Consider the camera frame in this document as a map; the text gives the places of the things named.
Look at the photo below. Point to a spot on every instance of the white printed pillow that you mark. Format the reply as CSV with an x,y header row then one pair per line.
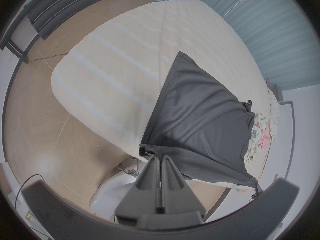
x,y
273,109

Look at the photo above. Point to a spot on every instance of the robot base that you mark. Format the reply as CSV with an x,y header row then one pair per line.
x,y
107,191

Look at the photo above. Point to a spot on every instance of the pink garment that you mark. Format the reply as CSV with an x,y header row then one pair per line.
x,y
264,140

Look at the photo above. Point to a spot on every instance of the black T-shirt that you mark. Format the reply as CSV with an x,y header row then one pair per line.
x,y
200,114

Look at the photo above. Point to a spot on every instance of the black padded bench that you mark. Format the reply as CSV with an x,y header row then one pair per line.
x,y
62,6

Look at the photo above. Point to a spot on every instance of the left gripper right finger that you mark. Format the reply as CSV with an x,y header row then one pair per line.
x,y
175,189

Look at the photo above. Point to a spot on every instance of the white printed pyjama top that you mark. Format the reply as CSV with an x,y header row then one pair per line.
x,y
257,129

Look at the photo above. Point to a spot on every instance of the bed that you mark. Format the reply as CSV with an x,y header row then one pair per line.
x,y
112,71

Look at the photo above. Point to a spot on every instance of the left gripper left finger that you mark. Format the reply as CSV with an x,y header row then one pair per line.
x,y
147,189

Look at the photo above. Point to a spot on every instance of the grey bedside table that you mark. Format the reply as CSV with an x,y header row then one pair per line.
x,y
278,94

